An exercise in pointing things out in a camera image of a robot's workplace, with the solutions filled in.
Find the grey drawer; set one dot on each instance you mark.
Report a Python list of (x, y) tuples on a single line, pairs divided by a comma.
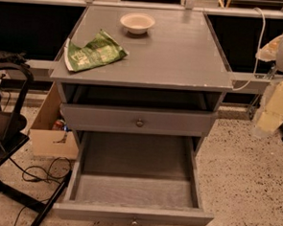
[(137, 120), (135, 178)]

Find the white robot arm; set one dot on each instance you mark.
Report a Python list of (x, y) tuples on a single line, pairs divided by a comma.
[(270, 117)]

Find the grey wooden drawer cabinet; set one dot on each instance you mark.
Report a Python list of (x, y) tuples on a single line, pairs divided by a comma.
[(174, 66)]

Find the grey top drawer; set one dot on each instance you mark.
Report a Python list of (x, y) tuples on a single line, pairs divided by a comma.
[(137, 120)]

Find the green chip bag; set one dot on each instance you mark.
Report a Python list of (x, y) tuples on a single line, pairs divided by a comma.
[(100, 51)]

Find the red soda can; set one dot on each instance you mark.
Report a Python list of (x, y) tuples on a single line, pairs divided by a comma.
[(58, 125)]

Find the white paper bowl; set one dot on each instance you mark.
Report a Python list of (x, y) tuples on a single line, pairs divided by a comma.
[(137, 23)]

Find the cardboard box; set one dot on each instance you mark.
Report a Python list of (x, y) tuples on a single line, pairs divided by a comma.
[(47, 142)]

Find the metal diagonal strut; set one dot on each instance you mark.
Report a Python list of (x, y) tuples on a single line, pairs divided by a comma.
[(254, 104)]

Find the grey horizontal rail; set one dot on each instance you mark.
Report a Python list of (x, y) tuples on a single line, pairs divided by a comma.
[(242, 82)]

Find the black chair frame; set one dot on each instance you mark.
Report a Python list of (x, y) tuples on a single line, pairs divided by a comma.
[(12, 139)]

